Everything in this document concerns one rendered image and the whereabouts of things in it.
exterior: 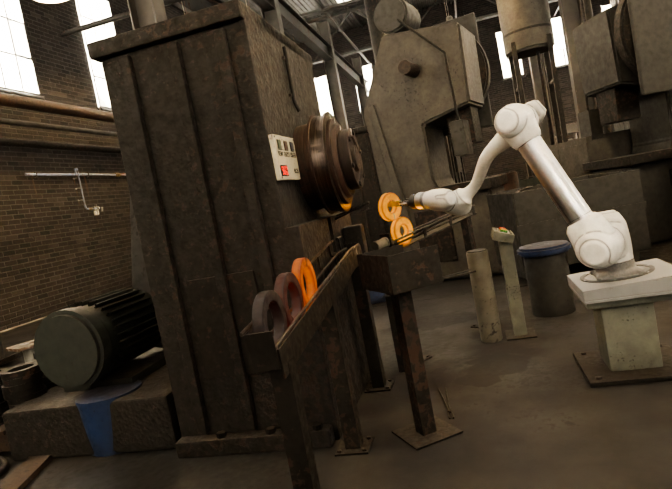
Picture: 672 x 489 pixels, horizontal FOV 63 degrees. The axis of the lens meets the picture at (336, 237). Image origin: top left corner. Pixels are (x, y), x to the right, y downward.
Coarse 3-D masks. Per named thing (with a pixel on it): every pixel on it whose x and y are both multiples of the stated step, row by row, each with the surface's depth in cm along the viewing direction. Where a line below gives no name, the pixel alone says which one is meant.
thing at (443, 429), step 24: (360, 264) 211; (384, 264) 191; (408, 264) 191; (432, 264) 195; (384, 288) 195; (408, 288) 191; (408, 312) 205; (408, 336) 205; (408, 360) 206; (408, 384) 210; (432, 408) 209; (408, 432) 213; (432, 432) 209; (456, 432) 205
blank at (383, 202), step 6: (384, 198) 292; (390, 198) 295; (396, 198) 298; (378, 204) 293; (384, 204) 292; (378, 210) 293; (384, 210) 292; (396, 210) 298; (384, 216) 292; (390, 216) 295; (396, 216) 298
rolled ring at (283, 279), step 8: (288, 272) 172; (280, 280) 167; (288, 280) 170; (296, 280) 177; (280, 288) 165; (288, 288) 177; (296, 288) 177; (280, 296) 164; (296, 296) 178; (296, 304) 178; (288, 312) 165; (296, 312) 176; (288, 320) 164
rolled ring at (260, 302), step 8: (256, 296) 152; (264, 296) 150; (272, 296) 155; (256, 304) 149; (264, 304) 149; (272, 304) 158; (280, 304) 160; (256, 312) 147; (264, 312) 148; (272, 312) 160; (280, 312) 160; (256, 320) 146; (264, 320) 147; (280, 320) 160; (256, 328) 146; (264, 328) 146; (280, 328) 160; (280, 336) 158
